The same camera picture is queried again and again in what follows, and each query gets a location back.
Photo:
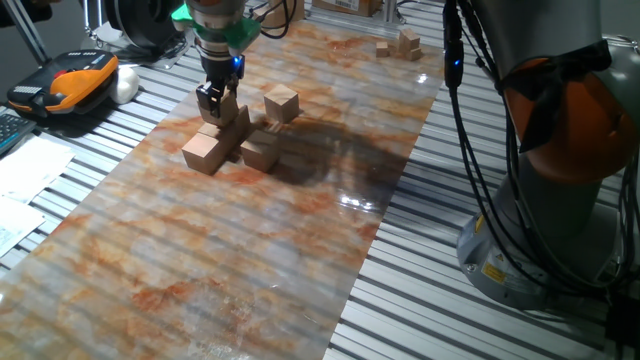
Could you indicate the black sleeved forearm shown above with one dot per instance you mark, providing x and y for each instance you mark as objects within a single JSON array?
[{"x": 25, "y": 10}]

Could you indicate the white paper sheet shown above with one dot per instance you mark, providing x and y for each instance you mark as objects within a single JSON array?
[
  {"x": 30, "y": 167},
  {"x": 15, "y": 222}
]

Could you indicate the black keyboard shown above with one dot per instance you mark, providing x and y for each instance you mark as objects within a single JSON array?
[{"x": 12, "y": 130}]

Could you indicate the grey metal stand bar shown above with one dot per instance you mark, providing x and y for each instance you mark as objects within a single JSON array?
[{"x": 27, "y": 32}]

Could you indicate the orange grey marble mat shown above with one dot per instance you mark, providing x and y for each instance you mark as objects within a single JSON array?
[{"x": 250, "y": 275}]

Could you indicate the black round machine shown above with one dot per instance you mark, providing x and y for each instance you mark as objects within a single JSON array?
[{"x": 142, "y": 22}]

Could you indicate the orange black teach pendant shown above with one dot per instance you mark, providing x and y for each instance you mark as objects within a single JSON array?
[{"x": 75, "y": 82}]

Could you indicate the thin metal tripod leg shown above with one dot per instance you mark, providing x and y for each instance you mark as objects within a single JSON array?
[{"x": 90, "y": 15}]

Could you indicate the brown cardboard box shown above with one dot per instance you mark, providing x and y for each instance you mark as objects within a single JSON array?
[{"x": 345, "y": 6}]

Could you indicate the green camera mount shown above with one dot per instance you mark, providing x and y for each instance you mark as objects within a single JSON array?
[{"x": 242, "y": 35}]

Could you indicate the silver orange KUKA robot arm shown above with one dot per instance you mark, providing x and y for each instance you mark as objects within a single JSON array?
[{"x": 550, "y": 40}]

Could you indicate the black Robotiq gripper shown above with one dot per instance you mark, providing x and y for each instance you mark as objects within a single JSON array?
[{"x": 222, "y": 70}]

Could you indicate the aluminium frame post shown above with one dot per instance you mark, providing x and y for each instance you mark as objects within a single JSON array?
[{"x": 391, "y": 10}]

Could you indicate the white rounded object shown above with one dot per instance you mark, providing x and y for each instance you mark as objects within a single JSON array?
[{"x": 126, "y": 85}]

